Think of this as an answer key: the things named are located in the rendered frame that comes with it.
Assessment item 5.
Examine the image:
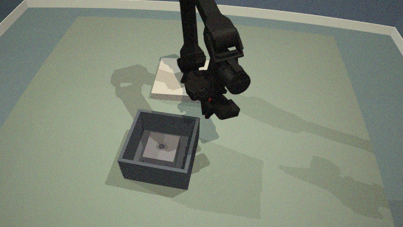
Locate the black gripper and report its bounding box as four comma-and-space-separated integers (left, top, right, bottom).
186, 69, 240, 120

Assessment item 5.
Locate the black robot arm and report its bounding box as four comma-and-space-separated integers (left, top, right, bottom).
177, 0, 251, 101

